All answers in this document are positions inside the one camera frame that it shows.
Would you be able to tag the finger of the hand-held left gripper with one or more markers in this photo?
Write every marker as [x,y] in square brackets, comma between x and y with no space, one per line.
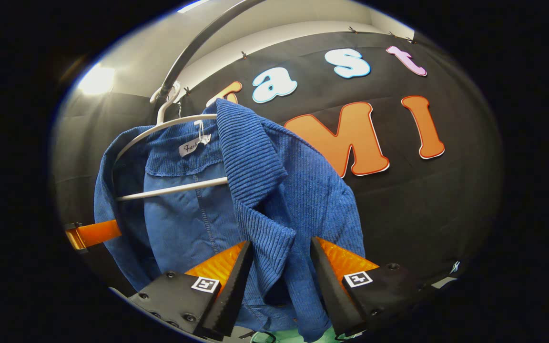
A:
[98,232]

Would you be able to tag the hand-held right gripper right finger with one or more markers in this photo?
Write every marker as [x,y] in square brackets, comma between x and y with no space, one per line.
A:
[334,295]

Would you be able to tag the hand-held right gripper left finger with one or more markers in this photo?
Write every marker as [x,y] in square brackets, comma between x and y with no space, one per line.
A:
[227,295]

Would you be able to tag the green laundry hamper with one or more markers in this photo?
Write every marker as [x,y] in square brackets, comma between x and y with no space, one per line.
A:
[284,336]

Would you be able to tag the white clothes hanger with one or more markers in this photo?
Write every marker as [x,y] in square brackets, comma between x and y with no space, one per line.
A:
[174,189]

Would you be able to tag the black clothes rack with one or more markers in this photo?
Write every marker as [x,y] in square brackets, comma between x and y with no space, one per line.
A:
[193,50]

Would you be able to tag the blue clip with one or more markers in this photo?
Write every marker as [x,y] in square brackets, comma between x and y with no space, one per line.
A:
[455,267]

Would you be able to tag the ceiling lamp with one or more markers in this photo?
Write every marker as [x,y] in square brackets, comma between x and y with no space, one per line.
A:
[96,79]

